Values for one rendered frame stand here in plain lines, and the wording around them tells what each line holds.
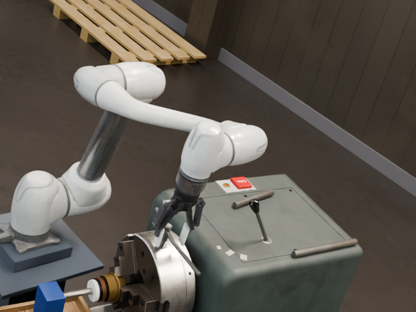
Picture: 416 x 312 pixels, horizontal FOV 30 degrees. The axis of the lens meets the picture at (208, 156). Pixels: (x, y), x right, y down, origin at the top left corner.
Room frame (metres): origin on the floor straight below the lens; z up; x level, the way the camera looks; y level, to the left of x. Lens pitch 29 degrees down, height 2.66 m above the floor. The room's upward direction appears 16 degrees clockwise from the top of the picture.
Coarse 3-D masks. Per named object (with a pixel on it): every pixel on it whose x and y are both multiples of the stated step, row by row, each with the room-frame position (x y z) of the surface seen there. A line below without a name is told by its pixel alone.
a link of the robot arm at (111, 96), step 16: (112, 80) 2.25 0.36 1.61; (96, 96) 2.20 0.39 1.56; (112, 96) 2.18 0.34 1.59; (128, 96) 2.18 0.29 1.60; (128, 112) 2.13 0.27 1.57; (144, 112) 2.12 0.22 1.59; (160, 112) 2.12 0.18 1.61; (176, 112) 2.13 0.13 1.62; (176, 128) 2.11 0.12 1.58; (192, 128) 2.10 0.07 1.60; (224, 128) 2.02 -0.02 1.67; (240, 128) 2.03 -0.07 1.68; (256, 128) 2.06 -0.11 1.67; (240, 144) 1.97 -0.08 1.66; (256, 144) 2.01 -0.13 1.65; (240, 160) 1.96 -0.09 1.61
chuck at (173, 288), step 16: (128, 240) 2.04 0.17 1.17; (144, 240) 1.98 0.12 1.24; (144, 256) 1.96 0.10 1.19; (160, 256) 1.93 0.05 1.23; (176, 256) 1.96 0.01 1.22; (144, 272) 1.94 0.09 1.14; (160, 272) 1.89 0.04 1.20; (176, 272) 1.92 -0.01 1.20; (160, 288) 1.86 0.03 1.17; (176, 288) 1.89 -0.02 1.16; (128, 304) 1.97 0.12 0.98; (176, 304) 1.88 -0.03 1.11
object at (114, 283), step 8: (112, 272) 1.92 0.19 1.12; (96, 280) 1.88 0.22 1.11; (104, 280) 1.88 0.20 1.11; (112, 280) 1.89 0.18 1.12; (120, 280) 1.91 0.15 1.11; (104, 288) 1.86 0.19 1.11; (112, 288) 1.87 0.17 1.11; (120, 288) 1.88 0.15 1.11; (104, 296) 1.85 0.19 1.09; (112, 296) 1.86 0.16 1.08
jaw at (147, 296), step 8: (128, 288) 1.89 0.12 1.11; (136, 288) 1.90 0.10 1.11; (144, 288) 1.91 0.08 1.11; (120, 296) 1.87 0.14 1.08; (128, 296) 1.88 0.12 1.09; (136, 296) 1.86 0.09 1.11; (144, 296) 1.87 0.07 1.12; (152, 296) 1.87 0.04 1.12; (136, 304) 1.86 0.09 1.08; (144, 304) 1.84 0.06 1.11; (152, 304) 1.85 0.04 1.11; (160, 304) 1.85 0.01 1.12
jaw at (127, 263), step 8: (120, 248) 2.00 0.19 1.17; (128, 248) 1.99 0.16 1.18; (120, 256) 1.96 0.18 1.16; (128, 256) 1.98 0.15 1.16; (120, 264) 1.95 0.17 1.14; (128, 264) 1.96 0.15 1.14; (136, 264) 1.98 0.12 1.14; (120, 272) 1.93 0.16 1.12; (128, 272) 1.95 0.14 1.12; (136, 272) 1.96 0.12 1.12
